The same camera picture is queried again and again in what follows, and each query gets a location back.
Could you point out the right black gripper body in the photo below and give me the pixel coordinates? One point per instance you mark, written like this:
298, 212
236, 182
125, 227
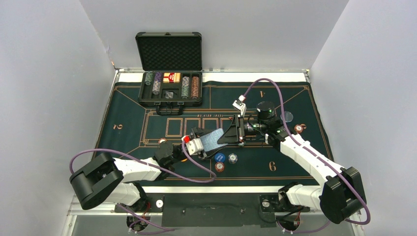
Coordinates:
251, 128

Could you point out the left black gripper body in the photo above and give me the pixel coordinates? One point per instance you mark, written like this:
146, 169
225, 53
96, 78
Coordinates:
194, 134

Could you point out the blue playing card deck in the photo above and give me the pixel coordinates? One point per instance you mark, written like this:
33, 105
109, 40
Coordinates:
209, 141

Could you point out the blue chip stack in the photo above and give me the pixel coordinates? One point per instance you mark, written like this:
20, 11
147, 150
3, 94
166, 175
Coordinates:
233, 158

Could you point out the blue small blind button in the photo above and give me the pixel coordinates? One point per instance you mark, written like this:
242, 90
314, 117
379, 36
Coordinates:
220, 157

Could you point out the orange poker chip stack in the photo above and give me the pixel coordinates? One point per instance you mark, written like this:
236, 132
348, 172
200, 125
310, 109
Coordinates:
162, 140

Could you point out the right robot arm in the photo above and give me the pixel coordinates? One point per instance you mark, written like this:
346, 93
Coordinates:
339, 193

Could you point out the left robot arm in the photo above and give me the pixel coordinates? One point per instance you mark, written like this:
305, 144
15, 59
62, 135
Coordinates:
113, 180

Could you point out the orange chip row in case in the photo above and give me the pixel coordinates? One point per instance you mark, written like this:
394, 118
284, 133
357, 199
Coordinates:
195, 87

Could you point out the clear bag in case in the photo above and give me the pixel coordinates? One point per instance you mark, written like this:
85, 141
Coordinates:
169, 95

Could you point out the blue chip row in case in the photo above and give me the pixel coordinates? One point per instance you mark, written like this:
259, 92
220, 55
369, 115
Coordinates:
185, 84

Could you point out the green poker table mat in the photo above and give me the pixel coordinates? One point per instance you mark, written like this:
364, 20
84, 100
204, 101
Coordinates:
131, 128

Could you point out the red playing card box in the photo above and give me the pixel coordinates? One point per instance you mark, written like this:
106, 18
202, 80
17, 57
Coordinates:
171, 77

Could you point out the purple chip row in case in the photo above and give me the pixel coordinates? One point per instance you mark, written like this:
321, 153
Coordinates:
157, 83

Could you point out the green chip row in case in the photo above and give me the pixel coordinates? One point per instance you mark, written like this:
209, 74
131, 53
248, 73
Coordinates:
149, 78

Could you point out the black poker chip case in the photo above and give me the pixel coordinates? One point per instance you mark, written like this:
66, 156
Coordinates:
165, 52

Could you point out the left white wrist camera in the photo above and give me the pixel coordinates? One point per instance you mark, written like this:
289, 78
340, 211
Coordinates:
193, 146

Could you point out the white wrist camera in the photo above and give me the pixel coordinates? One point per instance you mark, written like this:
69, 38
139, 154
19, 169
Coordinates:
239, 105
193, 146

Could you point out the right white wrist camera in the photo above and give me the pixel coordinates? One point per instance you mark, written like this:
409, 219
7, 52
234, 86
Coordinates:
239, 105

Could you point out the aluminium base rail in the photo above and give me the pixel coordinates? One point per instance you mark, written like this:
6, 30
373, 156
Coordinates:
194, 214

